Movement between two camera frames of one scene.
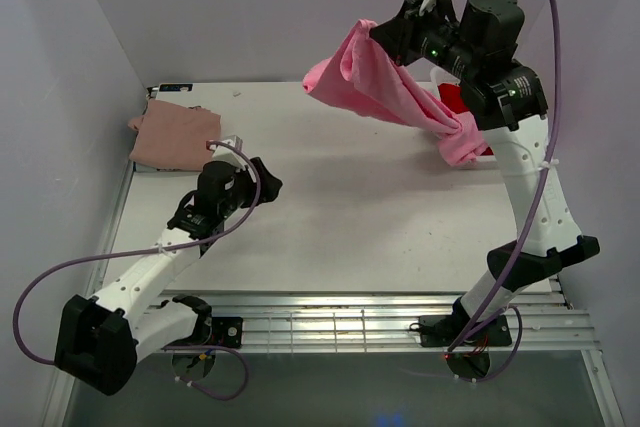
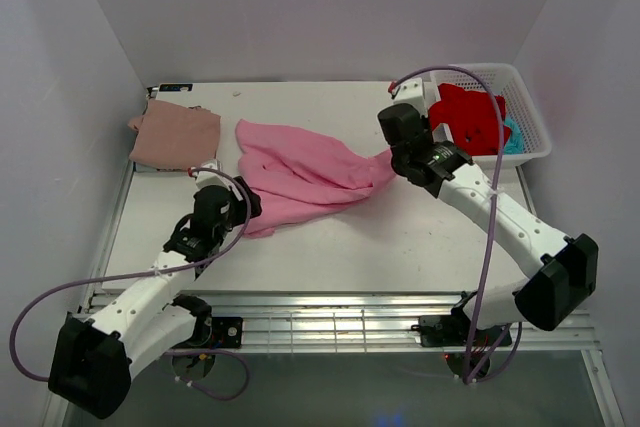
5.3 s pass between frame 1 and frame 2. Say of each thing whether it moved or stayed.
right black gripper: moved
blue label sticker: stayed
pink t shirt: moved
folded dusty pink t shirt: stayed
